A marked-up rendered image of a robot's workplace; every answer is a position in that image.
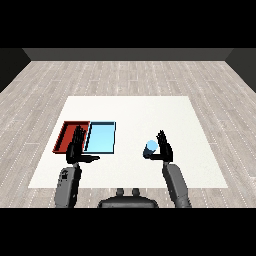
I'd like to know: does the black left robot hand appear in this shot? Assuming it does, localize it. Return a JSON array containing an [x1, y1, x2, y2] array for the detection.
[[65, 125, 101, 165]]

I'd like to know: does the light blue shallow open box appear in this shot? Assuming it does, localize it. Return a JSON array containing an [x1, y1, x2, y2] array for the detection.
[[82, 121, 117, 155]]

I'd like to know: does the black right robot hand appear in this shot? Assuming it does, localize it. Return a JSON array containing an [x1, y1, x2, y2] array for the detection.
[[148, 129, 174, 164]]

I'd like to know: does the red shallow open box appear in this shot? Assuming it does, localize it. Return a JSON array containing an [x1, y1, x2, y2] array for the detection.
[[52, 120, 91, 155]]

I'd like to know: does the dark grey robot body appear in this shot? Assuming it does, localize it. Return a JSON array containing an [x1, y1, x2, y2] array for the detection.
[[97, 188, 159, 209]]

